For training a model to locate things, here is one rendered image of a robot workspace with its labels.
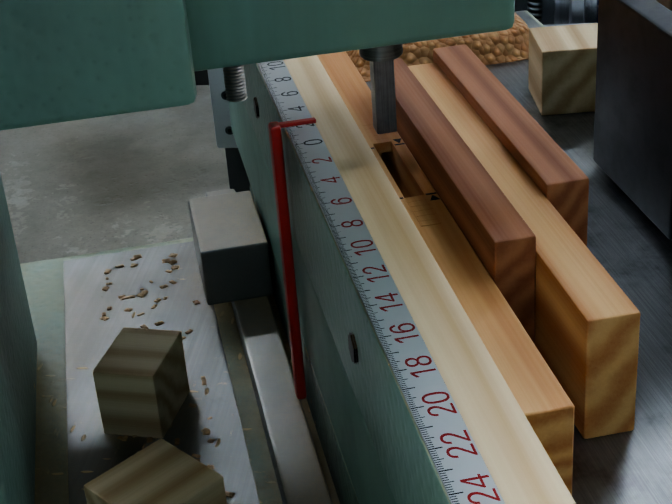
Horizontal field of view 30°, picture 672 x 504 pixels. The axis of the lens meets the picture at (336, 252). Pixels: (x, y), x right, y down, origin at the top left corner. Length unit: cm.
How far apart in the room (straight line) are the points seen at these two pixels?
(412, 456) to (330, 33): 20
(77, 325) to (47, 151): 235
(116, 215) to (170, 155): 31
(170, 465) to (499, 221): 19
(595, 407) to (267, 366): 25
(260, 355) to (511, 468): 32
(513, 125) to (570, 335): 14
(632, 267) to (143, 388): 24
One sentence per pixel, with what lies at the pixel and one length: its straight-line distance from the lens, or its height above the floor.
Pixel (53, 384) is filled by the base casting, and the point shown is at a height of 80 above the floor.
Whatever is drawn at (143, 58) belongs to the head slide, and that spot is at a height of 102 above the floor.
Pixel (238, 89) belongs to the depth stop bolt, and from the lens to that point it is 59.
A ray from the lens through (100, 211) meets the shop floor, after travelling 273.
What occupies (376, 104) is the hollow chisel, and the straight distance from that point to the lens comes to 55.
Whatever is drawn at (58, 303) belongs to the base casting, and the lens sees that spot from 76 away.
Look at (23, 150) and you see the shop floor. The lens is 311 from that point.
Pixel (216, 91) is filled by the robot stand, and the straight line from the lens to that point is 121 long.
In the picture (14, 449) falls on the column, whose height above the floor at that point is 85.
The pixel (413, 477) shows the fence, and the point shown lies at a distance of 38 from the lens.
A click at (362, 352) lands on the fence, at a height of 93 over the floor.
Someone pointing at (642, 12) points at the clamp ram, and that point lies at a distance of 57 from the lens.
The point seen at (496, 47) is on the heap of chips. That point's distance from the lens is 78.
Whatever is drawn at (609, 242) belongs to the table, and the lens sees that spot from 57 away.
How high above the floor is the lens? 117
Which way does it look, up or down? 29 degrees down
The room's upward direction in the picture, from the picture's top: 4 degrees counter-clockwise
